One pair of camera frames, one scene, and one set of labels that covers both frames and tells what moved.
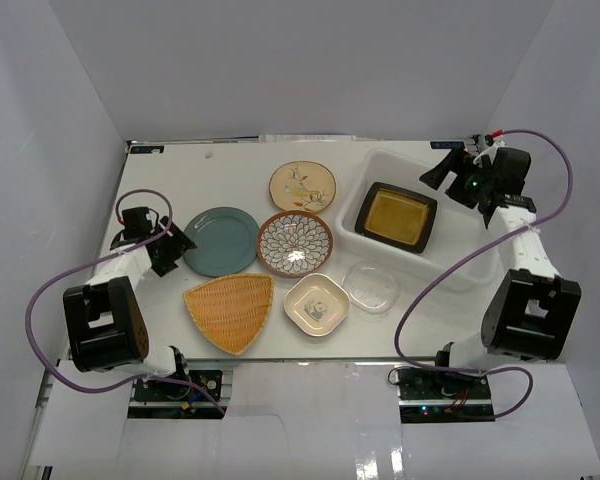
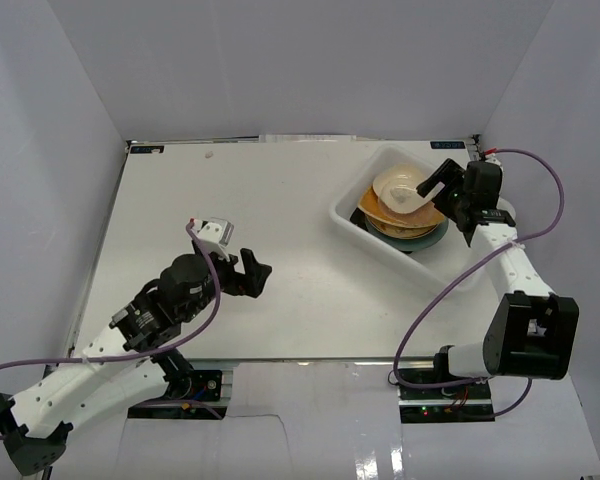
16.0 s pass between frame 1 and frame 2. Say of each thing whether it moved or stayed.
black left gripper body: moved
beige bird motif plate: moved
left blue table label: stayed
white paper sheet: stayed
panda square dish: moved
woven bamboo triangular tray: moved
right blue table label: stayed
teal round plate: moved
